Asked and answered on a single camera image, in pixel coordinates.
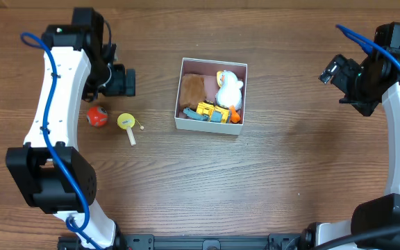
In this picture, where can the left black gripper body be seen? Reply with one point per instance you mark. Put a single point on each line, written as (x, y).
(130, 82)

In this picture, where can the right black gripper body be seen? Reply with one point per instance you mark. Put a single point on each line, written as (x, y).
(330, 73)

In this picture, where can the red toy ball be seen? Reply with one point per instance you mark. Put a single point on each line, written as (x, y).
(97, 116)

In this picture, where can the brown plush toy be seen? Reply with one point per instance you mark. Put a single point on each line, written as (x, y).
(192, 91)

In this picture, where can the yellow toy truck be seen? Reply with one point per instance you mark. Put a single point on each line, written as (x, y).
(207, 111)

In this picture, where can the white plush duck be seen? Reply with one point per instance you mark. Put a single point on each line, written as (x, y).
(229, 94)

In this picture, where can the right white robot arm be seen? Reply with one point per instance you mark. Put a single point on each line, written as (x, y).
(374, 224)

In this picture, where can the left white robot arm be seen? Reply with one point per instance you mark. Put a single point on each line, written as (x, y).
(48, 169)

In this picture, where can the yellow toy pellet drum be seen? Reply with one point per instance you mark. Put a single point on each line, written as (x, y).
(126, 122)

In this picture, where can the white cardboard box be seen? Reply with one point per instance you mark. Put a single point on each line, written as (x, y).
(208, 69)

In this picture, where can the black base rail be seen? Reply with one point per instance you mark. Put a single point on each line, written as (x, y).
(274, 241)

